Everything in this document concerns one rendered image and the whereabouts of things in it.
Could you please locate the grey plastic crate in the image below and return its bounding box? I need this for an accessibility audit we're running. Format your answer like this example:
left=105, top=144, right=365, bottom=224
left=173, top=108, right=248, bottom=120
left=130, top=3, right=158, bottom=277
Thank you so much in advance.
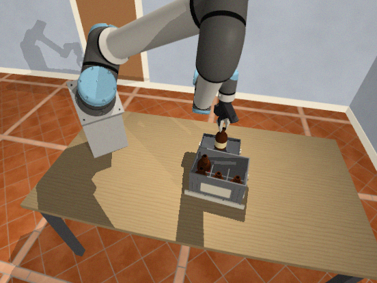
left=189, top=148, right=250, bottom=204

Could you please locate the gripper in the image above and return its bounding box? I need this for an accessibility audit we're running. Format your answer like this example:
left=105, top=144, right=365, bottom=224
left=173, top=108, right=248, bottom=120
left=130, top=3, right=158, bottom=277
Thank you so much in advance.
left=214, top=100, right=232, bottom=132

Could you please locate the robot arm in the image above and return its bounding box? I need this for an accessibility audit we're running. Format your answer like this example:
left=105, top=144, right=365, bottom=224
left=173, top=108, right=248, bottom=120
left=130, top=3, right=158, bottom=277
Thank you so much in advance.
left=76, top=0, right=248, bottom=116

